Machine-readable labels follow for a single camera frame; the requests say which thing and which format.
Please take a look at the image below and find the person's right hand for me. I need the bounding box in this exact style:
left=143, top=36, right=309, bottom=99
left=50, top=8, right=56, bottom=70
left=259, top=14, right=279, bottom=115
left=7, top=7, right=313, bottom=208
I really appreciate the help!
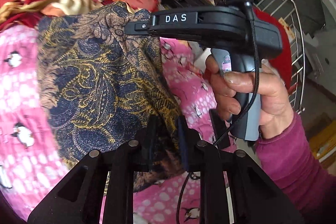
left=206, top=56, right=294, bottom=139

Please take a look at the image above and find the dark floral patterned garment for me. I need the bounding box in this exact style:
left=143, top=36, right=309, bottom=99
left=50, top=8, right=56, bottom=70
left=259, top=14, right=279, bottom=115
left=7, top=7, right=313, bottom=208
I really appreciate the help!
left=37, top=2, right=183, bottom=192

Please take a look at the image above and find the black braided cable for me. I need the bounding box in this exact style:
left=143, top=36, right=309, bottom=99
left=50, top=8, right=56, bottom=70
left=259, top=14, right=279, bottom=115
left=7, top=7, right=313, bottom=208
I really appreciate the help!
left=175, top=2, right=261, bottom=224

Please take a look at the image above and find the pink penguin blanket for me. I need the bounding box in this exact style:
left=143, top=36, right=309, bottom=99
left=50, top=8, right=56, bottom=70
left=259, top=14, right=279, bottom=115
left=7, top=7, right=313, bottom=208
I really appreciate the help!
left=0, top=24, right=237, bottom=224

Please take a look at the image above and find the magenta sleeve forearm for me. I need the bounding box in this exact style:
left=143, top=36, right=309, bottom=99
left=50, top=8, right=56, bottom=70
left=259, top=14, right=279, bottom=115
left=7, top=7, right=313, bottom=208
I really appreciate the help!
left=256, top=114, right=335, bottom=223

